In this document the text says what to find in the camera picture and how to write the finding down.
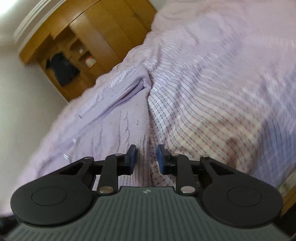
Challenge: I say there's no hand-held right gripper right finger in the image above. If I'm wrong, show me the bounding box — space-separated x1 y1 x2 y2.
157 144 234 194

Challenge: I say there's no lilac knit cardigan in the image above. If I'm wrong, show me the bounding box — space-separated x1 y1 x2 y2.
30 65 154 186

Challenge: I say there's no dark hanging garment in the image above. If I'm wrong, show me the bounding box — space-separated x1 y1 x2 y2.
45 52 80 87

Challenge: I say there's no wooden wardrobe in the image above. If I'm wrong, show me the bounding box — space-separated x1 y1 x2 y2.
18 0 158 102

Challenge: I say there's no pink checkered bedsheet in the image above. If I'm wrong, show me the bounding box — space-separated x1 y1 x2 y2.
14 0 296 193

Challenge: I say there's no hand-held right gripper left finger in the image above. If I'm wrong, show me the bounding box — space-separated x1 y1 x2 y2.
59 144 139 194

